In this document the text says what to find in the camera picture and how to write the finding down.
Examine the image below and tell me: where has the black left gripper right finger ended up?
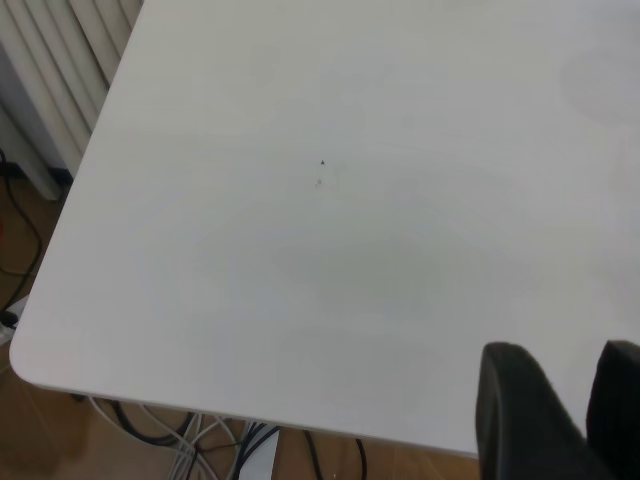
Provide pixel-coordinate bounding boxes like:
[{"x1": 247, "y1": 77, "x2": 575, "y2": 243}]
[{"x1": 585, "y1": 339, "x2": 640, "y2": 480}]

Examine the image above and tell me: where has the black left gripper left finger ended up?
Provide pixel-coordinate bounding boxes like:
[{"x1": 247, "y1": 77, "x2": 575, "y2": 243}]
[{"x1": 473, "y1": 341, "x2": 617, "y2": 480}]

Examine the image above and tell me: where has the white power strip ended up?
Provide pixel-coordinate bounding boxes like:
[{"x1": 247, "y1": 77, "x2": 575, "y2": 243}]
[{"x1": 0, "y1": 297, "x2": 26, "y2": 332}]

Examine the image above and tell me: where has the black cable under table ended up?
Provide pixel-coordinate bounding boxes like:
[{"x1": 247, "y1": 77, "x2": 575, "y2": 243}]
[
  {"x1": 301, "y1": 428, "x2": 370, "y2": 480},
  {"x1": 111, "y1": 399, "x2": 187, "y2": 447}
]

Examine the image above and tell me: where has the white ribbed radiator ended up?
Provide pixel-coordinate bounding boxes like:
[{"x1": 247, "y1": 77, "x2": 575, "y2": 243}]
[{"x1": 0, "y1": 0, "x2": 145, "y2": 202}]

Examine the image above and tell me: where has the white table leg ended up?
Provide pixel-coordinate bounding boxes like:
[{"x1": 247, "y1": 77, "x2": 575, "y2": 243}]
[{"x1": 237, "y1": 423, "x2": 282, "y2": 480}]

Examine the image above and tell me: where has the white cable bundle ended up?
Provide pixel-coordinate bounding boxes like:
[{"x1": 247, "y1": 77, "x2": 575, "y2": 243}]
[{"x1": 88, "y1": 394, "x2": 247, "y2": 480}]

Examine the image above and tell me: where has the black floor cable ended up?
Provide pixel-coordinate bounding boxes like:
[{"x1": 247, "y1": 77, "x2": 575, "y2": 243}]
[{"x1": 0, "y1": 148, "x2": 43, "y2": 309}]

